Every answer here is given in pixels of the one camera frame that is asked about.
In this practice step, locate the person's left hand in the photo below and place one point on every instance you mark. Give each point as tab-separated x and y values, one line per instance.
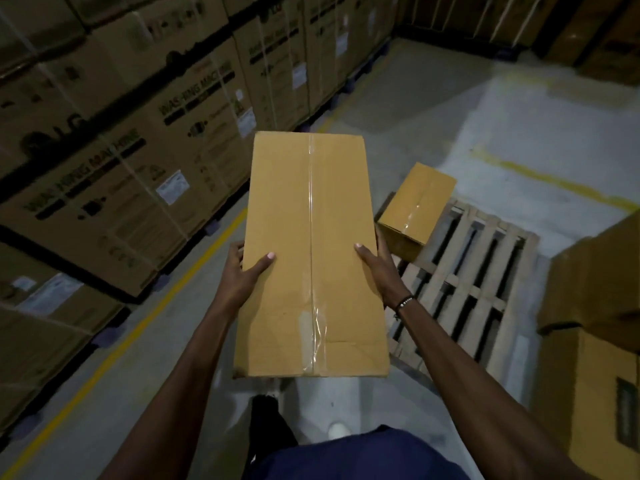
238	287

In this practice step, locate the person's right hand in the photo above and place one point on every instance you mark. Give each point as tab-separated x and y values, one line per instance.
387	282

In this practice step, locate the person's right thumb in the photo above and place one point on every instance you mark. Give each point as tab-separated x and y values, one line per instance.
367	258

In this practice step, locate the person's left thumb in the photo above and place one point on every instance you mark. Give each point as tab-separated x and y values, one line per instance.
260	264

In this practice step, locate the long taped cardboard box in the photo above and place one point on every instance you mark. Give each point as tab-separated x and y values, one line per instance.
310	254

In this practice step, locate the person's left forearm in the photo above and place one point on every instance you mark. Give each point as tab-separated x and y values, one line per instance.
175	389

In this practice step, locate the person's right forearm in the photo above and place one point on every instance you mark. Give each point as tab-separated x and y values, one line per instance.
475	394

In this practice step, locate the small taped cardboard box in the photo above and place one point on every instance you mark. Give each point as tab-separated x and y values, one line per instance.
417	204

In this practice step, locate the wooden pallet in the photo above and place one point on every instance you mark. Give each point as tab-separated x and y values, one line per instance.
475	274

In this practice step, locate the black trouser leg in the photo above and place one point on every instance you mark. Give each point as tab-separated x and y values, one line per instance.
272	429

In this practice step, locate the dark plastic pallet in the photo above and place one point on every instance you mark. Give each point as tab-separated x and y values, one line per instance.
367	64
107	334

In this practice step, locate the white shoe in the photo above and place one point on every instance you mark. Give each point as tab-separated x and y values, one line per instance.
339	430

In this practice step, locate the stack of printed appliance cartons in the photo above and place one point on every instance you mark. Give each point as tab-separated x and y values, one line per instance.
130	144

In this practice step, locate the blue shirt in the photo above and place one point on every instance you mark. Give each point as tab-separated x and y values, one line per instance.
360	457

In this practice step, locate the plain brown cardboard box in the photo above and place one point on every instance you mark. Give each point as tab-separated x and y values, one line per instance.
595	284

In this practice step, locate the black pallet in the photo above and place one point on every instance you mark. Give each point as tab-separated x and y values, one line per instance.
465	42

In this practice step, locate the cardboard box with dark label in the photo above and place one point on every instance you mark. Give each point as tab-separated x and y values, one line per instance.
580	404

